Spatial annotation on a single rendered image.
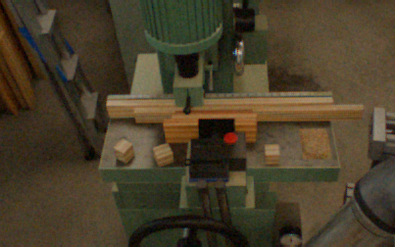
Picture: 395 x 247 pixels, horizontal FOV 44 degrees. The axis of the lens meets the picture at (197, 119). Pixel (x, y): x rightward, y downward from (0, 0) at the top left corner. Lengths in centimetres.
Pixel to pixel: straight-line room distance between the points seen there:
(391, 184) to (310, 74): 216
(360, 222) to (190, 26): 51
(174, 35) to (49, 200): 151
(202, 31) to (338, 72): 188
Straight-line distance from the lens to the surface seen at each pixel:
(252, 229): 146
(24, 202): 243
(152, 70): 164
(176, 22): 100
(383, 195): 69
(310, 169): 123
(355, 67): 290
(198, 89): 117
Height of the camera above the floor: 186
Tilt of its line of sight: 47 degrees down
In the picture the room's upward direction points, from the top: 5 degrees counter-clockwise
